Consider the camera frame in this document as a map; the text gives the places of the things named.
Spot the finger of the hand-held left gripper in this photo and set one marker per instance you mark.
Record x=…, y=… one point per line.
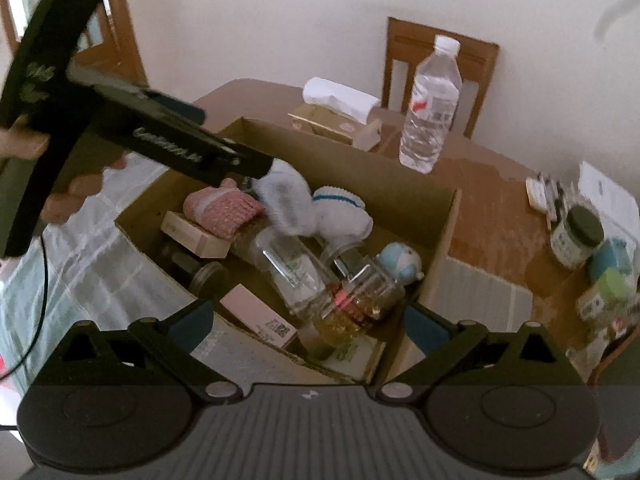
x=165, y=142
x=182, y=110

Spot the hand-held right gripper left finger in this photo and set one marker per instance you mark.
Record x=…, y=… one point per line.
x=192, y=321

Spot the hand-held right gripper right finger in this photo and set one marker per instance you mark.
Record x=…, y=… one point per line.
x=425, y=327

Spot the clear jar dark contents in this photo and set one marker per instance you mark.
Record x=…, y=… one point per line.
x=207, y=280

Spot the pink box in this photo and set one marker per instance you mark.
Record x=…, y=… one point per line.
x=255, y=315

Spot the blue white plush toy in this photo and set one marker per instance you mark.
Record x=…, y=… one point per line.
x=400, y=262

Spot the clear jar brown contents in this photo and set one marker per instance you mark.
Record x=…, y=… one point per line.
x=370, y=280

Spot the green white tissue pack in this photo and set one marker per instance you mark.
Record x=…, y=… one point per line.
x=352, y=357

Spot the beige carton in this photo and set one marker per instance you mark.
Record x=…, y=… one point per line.
x=195, y=235

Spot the pink knitted sleeve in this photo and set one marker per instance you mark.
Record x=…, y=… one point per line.
x=225, y=207

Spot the cardboard box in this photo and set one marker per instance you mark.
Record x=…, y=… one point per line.
x=420, y=210

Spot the white and blue sock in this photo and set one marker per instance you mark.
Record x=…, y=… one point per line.
x=285, y=195

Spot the person's left hand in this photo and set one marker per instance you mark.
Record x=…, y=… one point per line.
x=65, y=207

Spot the wooden glass cabinet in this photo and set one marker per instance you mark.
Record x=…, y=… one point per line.
x=120, y=25

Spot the checked tablecloth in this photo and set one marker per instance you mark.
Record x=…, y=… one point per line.
x=75, y=270

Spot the tissue box with white tissue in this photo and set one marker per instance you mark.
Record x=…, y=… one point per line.
x=335, y=110

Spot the glass jar black lid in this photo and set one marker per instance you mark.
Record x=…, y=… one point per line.
x=575, y=240

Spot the small white packet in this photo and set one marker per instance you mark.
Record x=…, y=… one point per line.
x=540, y=195

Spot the green lid bottle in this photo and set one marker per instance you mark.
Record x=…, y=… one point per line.
x=605, y=295

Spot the clear water bottle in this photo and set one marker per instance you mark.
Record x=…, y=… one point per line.
x=430, y=105

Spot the white papers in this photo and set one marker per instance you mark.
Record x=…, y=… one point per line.
x=605, y=190

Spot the wooden chair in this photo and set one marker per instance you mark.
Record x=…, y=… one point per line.
x=475, y=60

